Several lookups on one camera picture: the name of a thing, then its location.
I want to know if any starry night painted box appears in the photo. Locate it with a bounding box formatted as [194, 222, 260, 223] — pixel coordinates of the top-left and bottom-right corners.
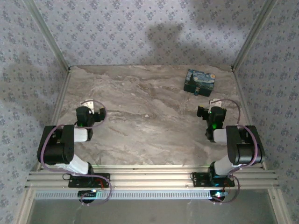
[183, 69, 216, 98]

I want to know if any small lit control board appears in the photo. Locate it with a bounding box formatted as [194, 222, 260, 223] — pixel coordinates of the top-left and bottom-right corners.
[209, 190, 229, 199]
[78, 189, 98, 198]

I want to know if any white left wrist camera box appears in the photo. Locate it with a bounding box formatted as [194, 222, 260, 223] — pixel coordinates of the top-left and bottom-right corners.
[80, 99, 94, 113]

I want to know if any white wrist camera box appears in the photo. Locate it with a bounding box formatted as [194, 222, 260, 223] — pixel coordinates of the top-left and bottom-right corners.
[209, 98, 222, 109]
[80, 99, 94, 113]

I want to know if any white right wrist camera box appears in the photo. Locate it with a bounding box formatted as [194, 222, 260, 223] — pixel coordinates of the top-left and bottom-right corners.
[209, 98, 222, 109]

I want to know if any aluminium table edge rail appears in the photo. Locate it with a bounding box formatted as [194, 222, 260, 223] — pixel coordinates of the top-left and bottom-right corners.
[31, 70, 72, 171]
[232, 70, 268, 171]

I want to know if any purple cable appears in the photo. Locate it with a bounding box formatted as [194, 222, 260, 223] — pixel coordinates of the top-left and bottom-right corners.
[211, 99, 260, 206]
[38, 99, 113, 207]

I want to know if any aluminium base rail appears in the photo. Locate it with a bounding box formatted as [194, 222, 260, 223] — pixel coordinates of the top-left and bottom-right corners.
[24, 166, 280, 189]

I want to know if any aluminium frame post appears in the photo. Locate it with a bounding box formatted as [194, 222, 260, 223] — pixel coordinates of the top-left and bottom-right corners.
[231, 0, 280, 72]
[16, 188, 36, 224]
[267, 188, 287, 224]
[23, 0, 71, 72]

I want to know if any grey slotted cable duct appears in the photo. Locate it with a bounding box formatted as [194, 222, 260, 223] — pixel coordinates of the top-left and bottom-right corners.
[34, 189, 226, 201]

